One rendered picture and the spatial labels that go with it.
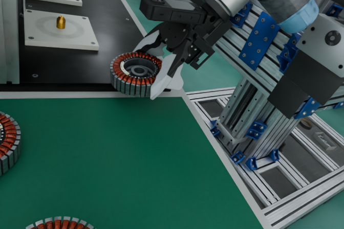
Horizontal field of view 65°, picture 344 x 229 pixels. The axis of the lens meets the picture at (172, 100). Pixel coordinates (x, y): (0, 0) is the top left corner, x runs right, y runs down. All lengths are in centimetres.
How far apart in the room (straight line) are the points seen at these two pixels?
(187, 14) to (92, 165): 29
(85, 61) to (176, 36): 21
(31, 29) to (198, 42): 37
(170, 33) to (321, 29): 37
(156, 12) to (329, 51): 42
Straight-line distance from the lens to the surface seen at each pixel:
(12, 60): 51
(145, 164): 45
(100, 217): 39
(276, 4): 55
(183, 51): 48
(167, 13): 46
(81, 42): 66
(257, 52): 96
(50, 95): 54
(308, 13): 58
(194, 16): 49
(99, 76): 57
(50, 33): 67
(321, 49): 73
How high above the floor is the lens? 110
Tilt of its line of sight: 35 degrees down
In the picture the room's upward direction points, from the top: 22 degrees clockwise
